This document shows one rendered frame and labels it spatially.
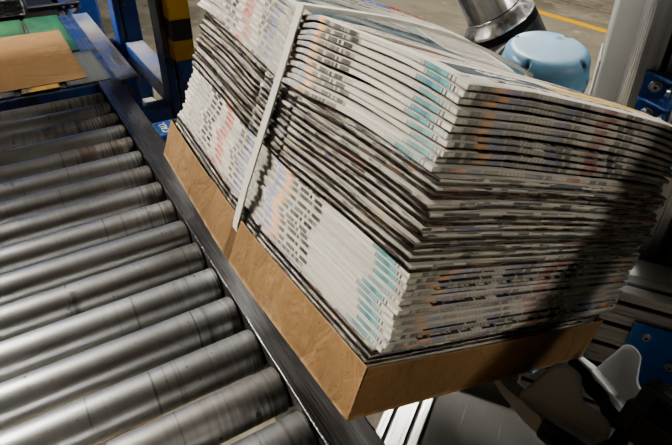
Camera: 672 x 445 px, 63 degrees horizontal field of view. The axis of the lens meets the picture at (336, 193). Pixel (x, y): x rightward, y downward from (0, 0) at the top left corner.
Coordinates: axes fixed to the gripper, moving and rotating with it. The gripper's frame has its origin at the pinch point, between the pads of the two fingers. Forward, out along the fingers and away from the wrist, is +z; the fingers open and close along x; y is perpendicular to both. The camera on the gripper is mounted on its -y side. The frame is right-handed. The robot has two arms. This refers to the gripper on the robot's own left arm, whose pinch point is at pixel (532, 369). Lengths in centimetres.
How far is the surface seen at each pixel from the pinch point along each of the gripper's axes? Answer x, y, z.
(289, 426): 14.5, -14.7, 11.7
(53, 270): 30, -21, 49
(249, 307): 11.4, -13.5, 28.8
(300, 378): 11.2, -13.4, 16.2
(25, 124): 28, -20, 101
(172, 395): 22.0, -19.1, 22.4
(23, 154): 29, -21, 88
